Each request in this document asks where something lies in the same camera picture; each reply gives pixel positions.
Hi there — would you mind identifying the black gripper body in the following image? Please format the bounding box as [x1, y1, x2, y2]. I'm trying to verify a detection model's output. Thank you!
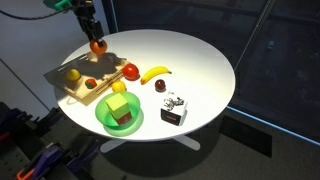
[73, 0, 101, 34]

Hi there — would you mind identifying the orange toy fruit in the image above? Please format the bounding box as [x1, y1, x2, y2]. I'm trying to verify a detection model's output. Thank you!
[89, 38, 108, 56]

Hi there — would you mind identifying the yellow toy lemon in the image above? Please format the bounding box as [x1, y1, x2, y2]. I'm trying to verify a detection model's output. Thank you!
[65, 68, 82, 83]

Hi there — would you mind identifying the red green toy strawberry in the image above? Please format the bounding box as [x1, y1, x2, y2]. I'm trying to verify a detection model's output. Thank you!
[84, 78, 98, 90]

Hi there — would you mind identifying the red toy tomato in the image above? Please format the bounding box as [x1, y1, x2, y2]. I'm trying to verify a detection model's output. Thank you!
[121, 63, 140, 81]

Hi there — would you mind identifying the yellow orange toy peach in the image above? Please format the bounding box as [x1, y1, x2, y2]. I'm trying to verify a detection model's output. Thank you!
[111, 80, 128, 93]

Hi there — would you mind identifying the wooden tray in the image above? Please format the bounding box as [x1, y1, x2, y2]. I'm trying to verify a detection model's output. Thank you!
[43, 53, 132, 107]

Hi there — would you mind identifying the yellow toy banana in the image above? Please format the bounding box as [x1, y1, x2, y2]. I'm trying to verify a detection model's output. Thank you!
[139, 65, 173, 86]

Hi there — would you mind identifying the light green cube block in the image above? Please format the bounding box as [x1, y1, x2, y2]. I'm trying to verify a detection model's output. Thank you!
[105, 92, 133, 126]

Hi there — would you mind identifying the dark purple toy plum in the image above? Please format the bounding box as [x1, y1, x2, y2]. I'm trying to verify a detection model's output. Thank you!
[154, 78, 167, 93]

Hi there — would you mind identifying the green translucent plastic bowl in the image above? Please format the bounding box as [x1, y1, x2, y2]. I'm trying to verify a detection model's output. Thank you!
[94, 91, 145, 137]

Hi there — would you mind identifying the zebra print soft cube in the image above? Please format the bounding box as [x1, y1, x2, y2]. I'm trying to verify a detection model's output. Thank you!
[160, 94, 188, 127]

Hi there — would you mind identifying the purple clamp with orange tips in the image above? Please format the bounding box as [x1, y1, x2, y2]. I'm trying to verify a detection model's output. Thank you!
[16, 143, 65, 180]

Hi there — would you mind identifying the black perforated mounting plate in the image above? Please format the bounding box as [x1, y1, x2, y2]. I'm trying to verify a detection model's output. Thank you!
[0, 133, 101, 180]

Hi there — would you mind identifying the teal camera mount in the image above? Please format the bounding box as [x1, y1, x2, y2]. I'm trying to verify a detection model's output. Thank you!
[43, 0, 73, 11]

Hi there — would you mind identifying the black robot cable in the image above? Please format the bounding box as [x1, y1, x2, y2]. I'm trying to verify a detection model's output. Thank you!
[0, 8, 66, 21]

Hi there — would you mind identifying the white table pedestal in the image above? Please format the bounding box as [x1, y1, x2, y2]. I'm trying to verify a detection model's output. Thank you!
[99, 134, 201, 154]

